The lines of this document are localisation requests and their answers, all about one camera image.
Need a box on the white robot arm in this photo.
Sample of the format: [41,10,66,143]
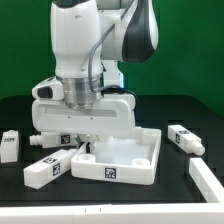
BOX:
[32,0,159,137]

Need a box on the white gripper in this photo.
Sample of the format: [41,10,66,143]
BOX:
[32,94,136,154]

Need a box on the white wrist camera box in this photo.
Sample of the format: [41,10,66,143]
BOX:
[32,77,64,100]

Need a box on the white desk tabletop tray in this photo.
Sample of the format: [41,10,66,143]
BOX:
[71,127,161,185]

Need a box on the grey braided camera cable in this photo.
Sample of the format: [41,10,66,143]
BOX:
[87,0,139,94]

